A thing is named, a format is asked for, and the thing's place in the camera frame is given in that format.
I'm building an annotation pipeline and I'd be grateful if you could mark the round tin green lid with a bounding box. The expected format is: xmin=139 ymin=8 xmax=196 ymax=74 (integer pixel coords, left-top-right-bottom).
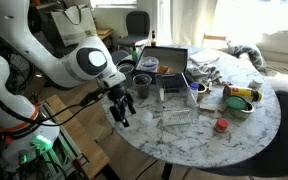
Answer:
xmin=224 ymin=95 xmax=255 ymax=121

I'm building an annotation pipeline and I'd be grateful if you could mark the black table base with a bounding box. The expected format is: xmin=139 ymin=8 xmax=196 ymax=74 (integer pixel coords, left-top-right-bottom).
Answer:
xmin=161 ymin=162 xmax=174 ymax=180

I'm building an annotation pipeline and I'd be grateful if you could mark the white paper bag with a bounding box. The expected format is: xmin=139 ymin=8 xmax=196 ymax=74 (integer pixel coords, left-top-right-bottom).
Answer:
xmin=50 ymin=4 xmax=99 ymax=48

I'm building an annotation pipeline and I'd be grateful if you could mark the small translucent plastic scoop cup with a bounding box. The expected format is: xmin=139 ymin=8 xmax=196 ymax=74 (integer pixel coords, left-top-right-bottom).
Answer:
xmin=140 ymin=111 xmax=155 ymax=126

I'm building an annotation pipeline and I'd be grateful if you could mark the white paper stack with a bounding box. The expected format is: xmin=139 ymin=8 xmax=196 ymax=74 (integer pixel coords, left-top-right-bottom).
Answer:
xmin=188 ymin=48 xmax=222 ymax=66

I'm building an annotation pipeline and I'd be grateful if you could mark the clear plastic measuring cup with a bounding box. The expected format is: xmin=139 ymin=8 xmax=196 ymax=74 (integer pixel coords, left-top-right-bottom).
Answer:
xmin=116 ymin=62 xmax=136 ymax=89

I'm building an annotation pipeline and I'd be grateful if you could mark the white sheer curtain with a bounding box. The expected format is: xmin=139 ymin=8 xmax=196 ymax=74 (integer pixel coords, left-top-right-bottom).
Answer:
xmin=169 ymin=0 xmax=219 ymax=47

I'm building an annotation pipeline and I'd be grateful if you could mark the round clear plastic tub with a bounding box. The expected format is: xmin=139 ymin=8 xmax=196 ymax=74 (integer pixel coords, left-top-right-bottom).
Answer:
xmin=139 ymin=56 xmax=160 ymax=73

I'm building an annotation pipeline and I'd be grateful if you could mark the orange item in box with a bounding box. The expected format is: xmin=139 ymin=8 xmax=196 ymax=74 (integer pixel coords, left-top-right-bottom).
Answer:
xmin=156 ymin=64 xmax=175 ymax=75

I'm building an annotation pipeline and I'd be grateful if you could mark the black open box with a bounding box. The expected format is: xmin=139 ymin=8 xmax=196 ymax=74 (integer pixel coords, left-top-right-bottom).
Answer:
xmin=134 ymin=45 xmax=189 ymax=89

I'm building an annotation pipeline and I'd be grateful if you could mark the dark sauce bottle red cap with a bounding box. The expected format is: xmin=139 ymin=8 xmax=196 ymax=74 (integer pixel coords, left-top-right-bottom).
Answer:
xmin=150 ymin=29 xmax=158 ymax=48

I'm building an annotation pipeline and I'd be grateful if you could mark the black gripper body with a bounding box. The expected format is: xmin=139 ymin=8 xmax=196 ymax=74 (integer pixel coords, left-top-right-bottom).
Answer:
xmin=106 ymin=82 xmax=132 ymax=117

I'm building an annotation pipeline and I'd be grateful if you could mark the grey striped knitted blanket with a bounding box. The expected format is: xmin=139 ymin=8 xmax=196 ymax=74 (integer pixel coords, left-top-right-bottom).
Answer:
xmin=221 ymin=42 xmax=268 ymax=73

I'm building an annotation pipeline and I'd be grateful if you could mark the yellow can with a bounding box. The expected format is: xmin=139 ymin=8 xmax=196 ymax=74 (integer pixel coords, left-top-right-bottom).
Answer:
xmin=222 ymin=85 xmax=264 ymax=104

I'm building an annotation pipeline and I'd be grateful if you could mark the grey white striped cloth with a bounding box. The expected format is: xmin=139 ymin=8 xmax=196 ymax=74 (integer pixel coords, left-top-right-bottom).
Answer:
xmin=186 ymin=64 xmax=224 ymax=86

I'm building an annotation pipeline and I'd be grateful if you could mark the grey upholstered chair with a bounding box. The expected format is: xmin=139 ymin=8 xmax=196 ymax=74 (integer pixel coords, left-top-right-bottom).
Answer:
xmin=115 ymin=10 xmax=151 ymax=48

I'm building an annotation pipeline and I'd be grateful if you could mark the round white marble table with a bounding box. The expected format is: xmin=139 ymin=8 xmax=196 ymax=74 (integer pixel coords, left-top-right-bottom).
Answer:
xmin=199 ymin=90 xmax=288 ymax=178

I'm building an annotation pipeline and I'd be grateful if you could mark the bicycle wheel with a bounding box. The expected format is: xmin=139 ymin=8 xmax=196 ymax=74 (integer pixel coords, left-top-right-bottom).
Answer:
xmin=3 ymin=52 xmax=36 ymax=95

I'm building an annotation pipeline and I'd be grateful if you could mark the white bottle blue cap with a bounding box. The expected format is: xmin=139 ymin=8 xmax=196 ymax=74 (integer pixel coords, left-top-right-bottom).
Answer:
xmin=188 ymin=81 xmax=200 ymax=103

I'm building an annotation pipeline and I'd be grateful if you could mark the small wooden block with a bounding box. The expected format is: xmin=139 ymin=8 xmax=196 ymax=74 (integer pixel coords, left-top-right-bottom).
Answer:
xmin=216 ymin=102 xmax=229 ymax=114
xmin=198 ymin=104 xmax=217 ymax=113

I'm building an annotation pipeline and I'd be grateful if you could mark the small white jar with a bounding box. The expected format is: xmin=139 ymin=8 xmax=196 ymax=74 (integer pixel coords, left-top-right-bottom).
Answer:
xmin=246 ymin=78 xmax=264 ymax=91

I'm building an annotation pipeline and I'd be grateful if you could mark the white sofa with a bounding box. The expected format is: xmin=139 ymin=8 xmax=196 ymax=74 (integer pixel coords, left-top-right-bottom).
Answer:
xmin=255 ymin=27 xmax=288 ymax=68

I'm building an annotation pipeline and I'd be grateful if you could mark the plastic cup with dark contents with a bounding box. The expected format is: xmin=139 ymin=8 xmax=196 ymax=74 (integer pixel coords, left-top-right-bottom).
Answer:
xmin=132 ymin=73 xmax=153 ymax=100

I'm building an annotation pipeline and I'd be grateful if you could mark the small red cap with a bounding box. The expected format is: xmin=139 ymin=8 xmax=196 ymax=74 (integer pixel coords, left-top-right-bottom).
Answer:
xmin=214 ymin=117 xmax=230 ymax=134

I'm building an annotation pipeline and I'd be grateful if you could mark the black floor cable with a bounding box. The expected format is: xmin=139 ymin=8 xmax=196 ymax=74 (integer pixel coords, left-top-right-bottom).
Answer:
xmin=135 ymin=159 xmax=159 ymax=180

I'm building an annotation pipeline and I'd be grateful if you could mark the green bottle red cap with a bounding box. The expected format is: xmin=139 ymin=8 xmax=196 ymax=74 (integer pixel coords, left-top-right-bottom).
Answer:
xmin=130 ymin=41 xmax=140 ymax=63

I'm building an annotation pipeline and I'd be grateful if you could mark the clear acrylic container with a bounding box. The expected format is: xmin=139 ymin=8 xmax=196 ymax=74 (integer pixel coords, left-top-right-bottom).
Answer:
xmin=155 ymin=72 xmax=200 ymax=127

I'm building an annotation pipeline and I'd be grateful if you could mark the metal frame robot stand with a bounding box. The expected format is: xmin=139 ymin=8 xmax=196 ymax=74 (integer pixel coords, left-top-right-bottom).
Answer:
xmin=33 ymin=99 xmax=86 ymax=180

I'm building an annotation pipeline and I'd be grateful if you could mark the white block in container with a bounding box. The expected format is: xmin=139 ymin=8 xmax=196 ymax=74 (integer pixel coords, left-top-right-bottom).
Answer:
xmin=158 ymin=86 xmax=165 ymax=102

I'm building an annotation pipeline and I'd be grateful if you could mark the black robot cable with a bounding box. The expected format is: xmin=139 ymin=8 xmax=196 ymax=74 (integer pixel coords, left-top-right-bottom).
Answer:
xmin=33 ymin=88 xmax=116 ymax=128

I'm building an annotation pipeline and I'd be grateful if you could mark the tape roll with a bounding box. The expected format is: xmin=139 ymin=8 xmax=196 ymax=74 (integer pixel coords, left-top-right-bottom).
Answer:
xmin=197 ymin=82 xmax=210 ymax=102

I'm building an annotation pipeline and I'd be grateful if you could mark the wooden child chair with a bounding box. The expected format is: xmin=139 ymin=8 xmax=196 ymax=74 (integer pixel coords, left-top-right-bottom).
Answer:
xmin=200 ymin=32 xmax=229 ymax=50

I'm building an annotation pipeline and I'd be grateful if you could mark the light wooden bench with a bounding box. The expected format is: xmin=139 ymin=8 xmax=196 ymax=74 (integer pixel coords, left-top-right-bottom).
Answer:
xmin=45 ymin=93 xmax=112 ymax=180

